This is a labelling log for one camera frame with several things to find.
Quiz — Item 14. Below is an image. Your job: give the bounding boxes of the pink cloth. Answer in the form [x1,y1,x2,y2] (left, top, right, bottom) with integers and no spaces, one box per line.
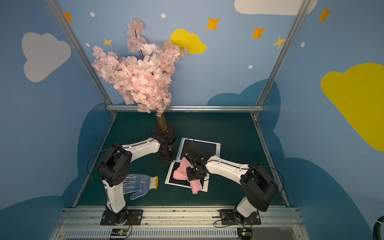
[173,157,203,195]

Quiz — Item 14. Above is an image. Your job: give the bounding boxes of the white drawing tablet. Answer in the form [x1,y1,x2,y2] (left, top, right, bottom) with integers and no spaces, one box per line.
[165,161,210,193]
[175,137,221,162]

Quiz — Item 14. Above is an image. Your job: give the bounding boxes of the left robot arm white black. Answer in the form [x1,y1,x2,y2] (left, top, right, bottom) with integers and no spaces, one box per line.
[97,127,177,226]

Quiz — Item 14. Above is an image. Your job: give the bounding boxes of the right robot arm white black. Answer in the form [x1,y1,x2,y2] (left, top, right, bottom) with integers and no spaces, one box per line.
[184,149,280,225]

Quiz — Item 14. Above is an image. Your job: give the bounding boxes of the blue dotted work glove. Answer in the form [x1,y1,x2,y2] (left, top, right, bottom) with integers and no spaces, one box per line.
[123,174,159,201]

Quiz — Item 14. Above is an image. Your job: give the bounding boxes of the pink cherry blossom tree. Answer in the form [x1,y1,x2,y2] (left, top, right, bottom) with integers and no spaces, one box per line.
[92,18,188,133]

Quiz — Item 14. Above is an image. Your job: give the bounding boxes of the right green circuit board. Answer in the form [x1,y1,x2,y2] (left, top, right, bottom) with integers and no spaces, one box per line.
[237,228,253,240]

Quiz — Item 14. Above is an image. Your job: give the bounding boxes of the green circuit board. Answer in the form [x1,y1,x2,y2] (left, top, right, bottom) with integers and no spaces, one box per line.
[237,228,253,240]
[110,228,129,240]

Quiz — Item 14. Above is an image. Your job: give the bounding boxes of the left green circuit board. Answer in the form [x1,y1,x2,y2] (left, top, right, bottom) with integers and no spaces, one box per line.
[110,228,129,240]

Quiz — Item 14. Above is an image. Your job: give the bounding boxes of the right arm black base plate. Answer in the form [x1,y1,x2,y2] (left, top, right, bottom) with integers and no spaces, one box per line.
[219,209,262,226]

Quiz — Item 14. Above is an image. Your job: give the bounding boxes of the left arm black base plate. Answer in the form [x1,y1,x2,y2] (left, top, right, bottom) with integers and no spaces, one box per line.
[100,208,143,226]

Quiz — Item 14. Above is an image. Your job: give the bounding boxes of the aluminium front mounting rail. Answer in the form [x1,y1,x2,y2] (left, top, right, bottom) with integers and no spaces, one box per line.
[50,206,310,240]

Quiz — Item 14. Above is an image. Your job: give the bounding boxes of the black hose at right edge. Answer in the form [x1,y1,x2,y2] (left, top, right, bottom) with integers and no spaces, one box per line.
[372,215,384,240]

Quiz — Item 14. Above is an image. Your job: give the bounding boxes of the aluminium frame rails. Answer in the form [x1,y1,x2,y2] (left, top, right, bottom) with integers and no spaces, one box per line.
[44,0,313,208]

